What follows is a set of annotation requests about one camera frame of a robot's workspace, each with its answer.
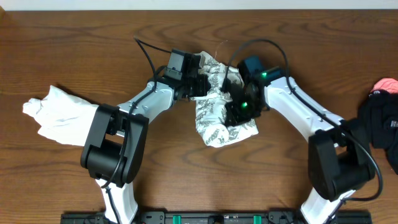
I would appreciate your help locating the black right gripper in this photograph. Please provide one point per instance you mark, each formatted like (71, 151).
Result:
(236, 118)

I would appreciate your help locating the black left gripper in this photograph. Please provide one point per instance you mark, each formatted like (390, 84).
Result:
(201, 88)

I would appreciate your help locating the white fern print dress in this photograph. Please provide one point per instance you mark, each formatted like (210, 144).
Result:
(210, 109)

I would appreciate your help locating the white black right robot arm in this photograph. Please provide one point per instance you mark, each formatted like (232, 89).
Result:
(339, 158)

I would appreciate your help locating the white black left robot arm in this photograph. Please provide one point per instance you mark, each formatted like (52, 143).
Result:
(114, 148)

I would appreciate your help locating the white folded shirt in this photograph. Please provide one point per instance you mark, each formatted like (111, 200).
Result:
(63, 117)

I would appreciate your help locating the black garment with label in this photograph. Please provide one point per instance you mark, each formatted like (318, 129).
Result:
(378, 113)

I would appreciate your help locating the pink cloth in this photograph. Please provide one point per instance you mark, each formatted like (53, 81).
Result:
(389, 85)

